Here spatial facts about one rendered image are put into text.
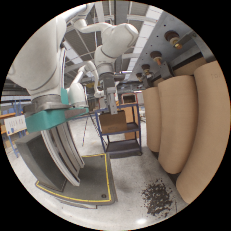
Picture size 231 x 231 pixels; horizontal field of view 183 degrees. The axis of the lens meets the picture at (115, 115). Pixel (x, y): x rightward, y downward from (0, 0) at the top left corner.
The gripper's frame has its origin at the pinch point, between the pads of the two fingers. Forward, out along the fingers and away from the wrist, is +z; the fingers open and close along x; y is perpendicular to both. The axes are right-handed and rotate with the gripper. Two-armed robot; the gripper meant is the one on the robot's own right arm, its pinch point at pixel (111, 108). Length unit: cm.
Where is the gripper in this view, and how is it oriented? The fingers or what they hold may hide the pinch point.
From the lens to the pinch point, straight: 35.9
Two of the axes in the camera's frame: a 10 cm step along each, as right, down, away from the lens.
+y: -9.7, 1.8, -1.4
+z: 1.6, 9.8, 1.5
